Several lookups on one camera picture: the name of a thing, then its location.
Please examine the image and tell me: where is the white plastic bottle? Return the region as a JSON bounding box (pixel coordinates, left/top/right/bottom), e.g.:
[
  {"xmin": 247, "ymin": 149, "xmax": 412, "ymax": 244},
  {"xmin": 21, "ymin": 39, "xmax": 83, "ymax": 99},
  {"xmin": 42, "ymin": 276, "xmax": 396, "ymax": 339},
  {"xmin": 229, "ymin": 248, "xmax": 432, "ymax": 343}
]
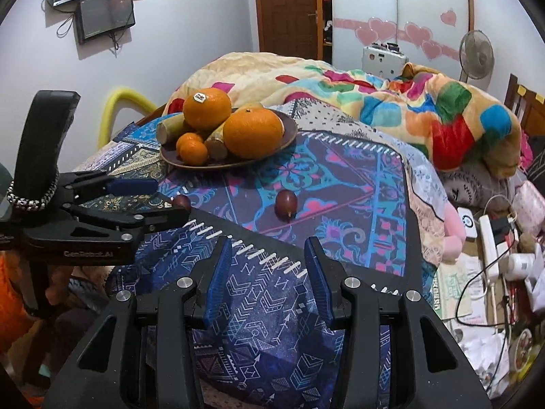
[{"xmin": 509, "ymin": 253, "xmax": 535, "ymax": 282}]

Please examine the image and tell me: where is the white square device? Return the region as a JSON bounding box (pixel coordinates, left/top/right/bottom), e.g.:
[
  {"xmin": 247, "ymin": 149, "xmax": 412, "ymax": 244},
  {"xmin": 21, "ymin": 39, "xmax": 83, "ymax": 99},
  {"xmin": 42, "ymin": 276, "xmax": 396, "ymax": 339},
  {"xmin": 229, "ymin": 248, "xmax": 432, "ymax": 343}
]
[{"xmin": 457, "ymin": 207, "xmax": 480, "ymax": 239}]

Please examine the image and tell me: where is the large orange with sticker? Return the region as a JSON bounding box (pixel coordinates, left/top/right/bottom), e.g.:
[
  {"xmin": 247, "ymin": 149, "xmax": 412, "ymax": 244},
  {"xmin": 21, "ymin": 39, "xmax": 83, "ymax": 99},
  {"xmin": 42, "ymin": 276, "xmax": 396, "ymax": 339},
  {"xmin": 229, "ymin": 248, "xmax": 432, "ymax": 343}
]
[{"xmin": 183, "ymin": 88, "xmax": 232, "ymax": 131}]

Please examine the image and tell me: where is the large plain orange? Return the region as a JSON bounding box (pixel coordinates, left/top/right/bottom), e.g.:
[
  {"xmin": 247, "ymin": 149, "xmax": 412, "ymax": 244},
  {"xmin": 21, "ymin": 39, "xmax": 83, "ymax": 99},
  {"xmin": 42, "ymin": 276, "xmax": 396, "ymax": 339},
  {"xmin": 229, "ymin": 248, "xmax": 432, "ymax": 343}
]
[{"xmin": 223, "ymin": 108, "xmax": 284, "ymax": 159}]

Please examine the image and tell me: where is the long sugarcane piece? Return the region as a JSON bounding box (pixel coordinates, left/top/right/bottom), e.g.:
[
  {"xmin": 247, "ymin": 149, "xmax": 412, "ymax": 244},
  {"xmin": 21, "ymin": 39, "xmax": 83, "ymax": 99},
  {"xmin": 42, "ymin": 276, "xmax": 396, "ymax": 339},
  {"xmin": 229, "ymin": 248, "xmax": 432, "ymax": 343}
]
[{"xmin": 156, "ymin": 113, "xmax": 190, "ymax": 146}]

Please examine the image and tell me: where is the purple plate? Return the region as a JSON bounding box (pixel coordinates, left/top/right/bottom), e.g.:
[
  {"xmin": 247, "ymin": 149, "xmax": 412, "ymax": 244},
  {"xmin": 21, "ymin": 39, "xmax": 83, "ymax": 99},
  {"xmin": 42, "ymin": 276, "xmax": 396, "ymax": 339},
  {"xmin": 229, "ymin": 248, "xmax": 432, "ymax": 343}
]
[{"xmin": 159, "ymin": 108, "xmax": 298, "ymax": 170}]

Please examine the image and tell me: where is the white box with items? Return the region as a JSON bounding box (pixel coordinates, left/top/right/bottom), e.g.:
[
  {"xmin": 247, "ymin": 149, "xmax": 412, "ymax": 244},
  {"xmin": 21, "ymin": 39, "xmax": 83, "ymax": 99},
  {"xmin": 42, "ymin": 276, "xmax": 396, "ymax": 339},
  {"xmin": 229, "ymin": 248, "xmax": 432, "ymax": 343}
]
[{"xmin": 362, "ymin": 43, "xmax": 409, "ymax": 79}]

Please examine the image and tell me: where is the small patterned bowl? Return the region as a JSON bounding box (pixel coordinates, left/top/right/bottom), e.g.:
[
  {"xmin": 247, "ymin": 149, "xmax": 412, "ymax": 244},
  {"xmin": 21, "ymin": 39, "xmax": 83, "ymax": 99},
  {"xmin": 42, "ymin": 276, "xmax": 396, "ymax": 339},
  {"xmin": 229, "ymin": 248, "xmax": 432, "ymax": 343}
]
[{"xmin": 513, "ymin": 328, "xmax": 534, "ymax": 371}]

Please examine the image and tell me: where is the grey patterned cloth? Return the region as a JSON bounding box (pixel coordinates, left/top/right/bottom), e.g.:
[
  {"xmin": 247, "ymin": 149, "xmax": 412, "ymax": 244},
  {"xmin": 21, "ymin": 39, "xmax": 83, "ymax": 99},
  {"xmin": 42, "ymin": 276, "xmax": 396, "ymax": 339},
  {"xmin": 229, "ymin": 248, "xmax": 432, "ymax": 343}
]
[{"xmin": 438, "ymin": 166, "xmax": 514, "ymax": 206}]

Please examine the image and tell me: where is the braided wrist strap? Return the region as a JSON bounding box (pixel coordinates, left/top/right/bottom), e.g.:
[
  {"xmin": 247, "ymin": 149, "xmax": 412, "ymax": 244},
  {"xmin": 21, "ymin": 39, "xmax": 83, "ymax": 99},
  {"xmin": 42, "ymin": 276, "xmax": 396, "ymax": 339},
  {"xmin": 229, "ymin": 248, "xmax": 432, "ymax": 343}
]
[{"xmin": 6, "ymin": 169, "xmax": 59, "ymax": 211}]

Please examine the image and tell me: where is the blue patterned bedspread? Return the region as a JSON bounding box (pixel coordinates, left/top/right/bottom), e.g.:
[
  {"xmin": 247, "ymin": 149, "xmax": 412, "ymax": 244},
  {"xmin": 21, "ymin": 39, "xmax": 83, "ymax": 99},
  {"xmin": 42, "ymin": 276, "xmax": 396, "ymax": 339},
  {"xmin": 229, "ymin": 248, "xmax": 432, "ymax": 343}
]
[{"xmin": 77, "ymin": 113, "xmax": 426, "ymax": 409}]

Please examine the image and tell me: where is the standing electric fan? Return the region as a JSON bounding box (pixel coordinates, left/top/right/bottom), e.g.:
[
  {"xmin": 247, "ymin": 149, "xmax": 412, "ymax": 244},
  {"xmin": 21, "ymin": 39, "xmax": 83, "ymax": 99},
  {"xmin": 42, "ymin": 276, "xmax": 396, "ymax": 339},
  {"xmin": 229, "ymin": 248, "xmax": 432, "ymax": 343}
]
[{"xmin": 459, "ymin": 30, "xmax": 495, "ymax": 84}]

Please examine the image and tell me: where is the small tangerine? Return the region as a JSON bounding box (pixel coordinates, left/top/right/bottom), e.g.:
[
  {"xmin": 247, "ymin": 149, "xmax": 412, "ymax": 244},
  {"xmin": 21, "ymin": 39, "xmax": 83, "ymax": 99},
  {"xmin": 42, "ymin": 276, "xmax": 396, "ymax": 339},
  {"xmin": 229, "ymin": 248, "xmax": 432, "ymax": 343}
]
[
  {"xmin": 180, "ymin": 140, "xmax": 209, "ymax": 166},
  {"xmin": 176, "ymin": 133, "xmax": 205, "ymax": 151}
]

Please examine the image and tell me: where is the white power strip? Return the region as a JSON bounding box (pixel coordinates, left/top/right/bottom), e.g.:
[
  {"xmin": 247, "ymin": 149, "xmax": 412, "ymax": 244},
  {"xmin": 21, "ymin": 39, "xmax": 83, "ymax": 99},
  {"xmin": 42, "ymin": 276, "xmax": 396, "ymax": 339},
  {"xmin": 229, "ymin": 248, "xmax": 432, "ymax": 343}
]
[{"xmin": 479, "ymin": 215, "xmax": 501, "ymax": 282}]

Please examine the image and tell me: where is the yellow foam tube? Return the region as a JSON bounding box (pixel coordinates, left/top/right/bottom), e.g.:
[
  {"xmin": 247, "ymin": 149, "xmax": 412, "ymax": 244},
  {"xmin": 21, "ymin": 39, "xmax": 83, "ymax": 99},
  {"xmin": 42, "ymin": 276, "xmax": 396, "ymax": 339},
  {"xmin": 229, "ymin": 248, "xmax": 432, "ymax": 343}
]
[{"xmin": 99, "ymin": 87, "xmax": 158, "ymax": 148}]

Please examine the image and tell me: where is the colourful patchwork quilt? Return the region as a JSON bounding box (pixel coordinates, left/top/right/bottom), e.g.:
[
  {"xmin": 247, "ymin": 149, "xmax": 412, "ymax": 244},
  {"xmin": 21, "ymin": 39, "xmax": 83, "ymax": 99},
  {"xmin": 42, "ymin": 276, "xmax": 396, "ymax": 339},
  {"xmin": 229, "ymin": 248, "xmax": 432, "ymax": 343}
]
[{"xmin": 164, "ymin": 52, "xmax": 522, "ymax": 177}]

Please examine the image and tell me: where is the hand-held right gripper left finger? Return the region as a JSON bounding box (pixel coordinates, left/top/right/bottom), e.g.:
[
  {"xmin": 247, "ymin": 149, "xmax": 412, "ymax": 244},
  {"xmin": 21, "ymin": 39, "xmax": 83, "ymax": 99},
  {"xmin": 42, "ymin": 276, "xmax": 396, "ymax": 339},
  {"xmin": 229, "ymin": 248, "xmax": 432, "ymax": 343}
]
[{"xmin": 43, "ymin": 236, "xmax": 233, "ymax": 409}]

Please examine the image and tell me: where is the wooden bed headboard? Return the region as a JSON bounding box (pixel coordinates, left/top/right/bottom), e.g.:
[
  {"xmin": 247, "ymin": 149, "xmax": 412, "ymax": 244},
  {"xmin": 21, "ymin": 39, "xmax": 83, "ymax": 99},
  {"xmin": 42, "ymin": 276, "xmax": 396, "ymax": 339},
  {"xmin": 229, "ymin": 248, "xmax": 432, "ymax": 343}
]
[{"xmin": 504, "ymin": 73, "xmax": 545, "ymax": 137}]

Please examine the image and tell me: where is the small wall-mounted monitor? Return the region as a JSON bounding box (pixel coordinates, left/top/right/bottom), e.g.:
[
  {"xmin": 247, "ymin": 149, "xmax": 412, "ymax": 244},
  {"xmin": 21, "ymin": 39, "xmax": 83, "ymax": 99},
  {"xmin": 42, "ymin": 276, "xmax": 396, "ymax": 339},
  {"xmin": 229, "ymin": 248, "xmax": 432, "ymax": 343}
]
[{"xmin": 74, "ymin": 0, "xmax": 136, "ymax": 45}]

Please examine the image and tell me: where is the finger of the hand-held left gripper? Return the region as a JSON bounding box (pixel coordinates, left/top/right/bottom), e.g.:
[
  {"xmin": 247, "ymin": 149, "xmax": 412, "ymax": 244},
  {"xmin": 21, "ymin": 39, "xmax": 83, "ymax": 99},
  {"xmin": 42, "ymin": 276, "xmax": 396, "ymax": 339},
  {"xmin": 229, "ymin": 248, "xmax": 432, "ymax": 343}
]
[
  {"xmin": 64, "ymin": 202, "xmax": 190, "ymax": 240},
  {"xmin": 57, "ymin": 171, "xmax": 159, "ymax": 205}
]

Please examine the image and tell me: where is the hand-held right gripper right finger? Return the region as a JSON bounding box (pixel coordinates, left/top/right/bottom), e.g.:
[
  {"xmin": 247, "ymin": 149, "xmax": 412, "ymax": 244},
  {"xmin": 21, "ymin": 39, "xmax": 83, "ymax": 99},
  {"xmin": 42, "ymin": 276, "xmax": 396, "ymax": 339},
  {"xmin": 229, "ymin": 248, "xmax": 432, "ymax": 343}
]
[{"xmin": 304, "ymin": 236, "xmax": 495, "ymax": 409}]

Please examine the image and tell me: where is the black power cable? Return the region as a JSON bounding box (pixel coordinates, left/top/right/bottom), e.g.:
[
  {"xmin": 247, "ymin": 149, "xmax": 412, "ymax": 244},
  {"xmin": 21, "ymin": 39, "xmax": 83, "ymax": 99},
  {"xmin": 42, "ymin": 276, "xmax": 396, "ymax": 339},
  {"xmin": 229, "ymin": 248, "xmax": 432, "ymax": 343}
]
[{"xmin": 455, "ymin": 239, "xmax": 518, "ymax": 329}]

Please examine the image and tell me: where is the black television cable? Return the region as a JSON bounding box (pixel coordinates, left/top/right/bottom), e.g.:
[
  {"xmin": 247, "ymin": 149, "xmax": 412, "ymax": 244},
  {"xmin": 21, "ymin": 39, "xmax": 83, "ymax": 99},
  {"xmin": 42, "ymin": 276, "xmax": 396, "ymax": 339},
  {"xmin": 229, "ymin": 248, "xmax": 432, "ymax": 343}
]
[{"xmin": 42, "ymin": 2, "xmax": 76, "ymax": 37}]

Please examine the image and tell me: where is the orange cloth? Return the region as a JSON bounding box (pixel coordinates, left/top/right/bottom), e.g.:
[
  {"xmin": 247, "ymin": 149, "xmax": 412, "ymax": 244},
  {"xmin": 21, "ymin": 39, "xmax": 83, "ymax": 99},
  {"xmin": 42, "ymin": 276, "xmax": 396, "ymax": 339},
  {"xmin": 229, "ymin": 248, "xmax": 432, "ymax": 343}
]
[{"xmin": 0, "ymin": 251, "xmax": 37, "ymax": 352}]

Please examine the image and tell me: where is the wardrobe with heart-sticker sliding doors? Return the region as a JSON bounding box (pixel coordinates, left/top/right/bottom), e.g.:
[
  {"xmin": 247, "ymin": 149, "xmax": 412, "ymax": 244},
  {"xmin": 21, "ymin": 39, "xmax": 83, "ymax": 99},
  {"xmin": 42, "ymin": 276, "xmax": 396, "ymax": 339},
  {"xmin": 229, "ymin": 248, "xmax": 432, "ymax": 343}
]
[{"xmin": 315, "ymin": 0, "xmax": 474, "ymax": 78}]

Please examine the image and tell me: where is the brown wooden door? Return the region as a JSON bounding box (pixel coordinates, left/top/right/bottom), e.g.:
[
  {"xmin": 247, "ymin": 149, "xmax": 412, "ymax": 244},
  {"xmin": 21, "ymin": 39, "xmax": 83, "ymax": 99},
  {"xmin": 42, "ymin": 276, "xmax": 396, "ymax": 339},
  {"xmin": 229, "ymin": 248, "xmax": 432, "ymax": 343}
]
[{"xmin": 254, "ymin": 0, "xmax": 324, "ymax": 60}]

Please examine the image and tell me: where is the pink cloth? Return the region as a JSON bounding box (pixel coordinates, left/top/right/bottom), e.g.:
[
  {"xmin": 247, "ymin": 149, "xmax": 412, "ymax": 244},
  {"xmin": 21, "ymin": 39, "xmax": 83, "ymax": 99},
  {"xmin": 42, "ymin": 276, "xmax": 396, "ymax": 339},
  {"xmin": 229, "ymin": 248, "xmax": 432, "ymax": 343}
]
[{"xmin": 513, "ymin": 181, "xmax": 545, "ymax": 227}]

